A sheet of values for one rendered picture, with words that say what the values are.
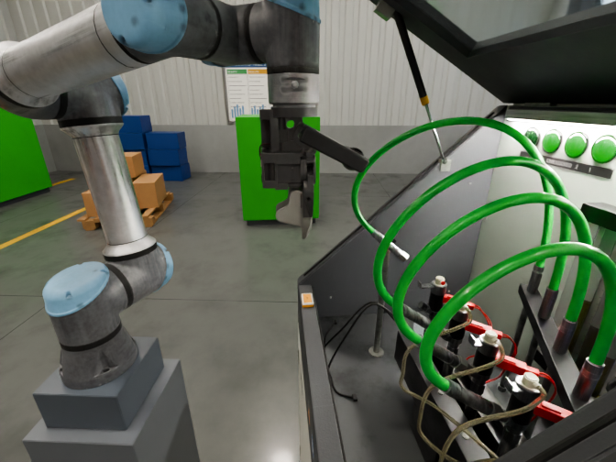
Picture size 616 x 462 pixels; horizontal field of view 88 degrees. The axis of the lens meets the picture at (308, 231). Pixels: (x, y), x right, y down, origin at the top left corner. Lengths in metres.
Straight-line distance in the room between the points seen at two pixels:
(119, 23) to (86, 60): 0.11
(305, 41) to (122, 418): 0.80
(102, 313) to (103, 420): 0.23
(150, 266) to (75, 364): 0.24
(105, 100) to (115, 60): 0.30
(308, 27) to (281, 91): 0.08
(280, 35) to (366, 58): 6.66
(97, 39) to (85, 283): 0.46
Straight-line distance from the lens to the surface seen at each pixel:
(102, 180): 0.81
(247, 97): 7.11
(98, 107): 0.79
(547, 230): 0.74
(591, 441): 0.44
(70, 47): 0.54
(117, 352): 0.85
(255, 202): 3.96
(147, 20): 0.41
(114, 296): 0.81
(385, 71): 7.13
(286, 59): 0.48
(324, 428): 0.63
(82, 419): 0.92
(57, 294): 0.78
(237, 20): 0.52
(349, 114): 7.07
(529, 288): 0.79
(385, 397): 0.84
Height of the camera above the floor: 1.46
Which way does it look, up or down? 22 degrees down
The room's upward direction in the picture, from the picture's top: straight up
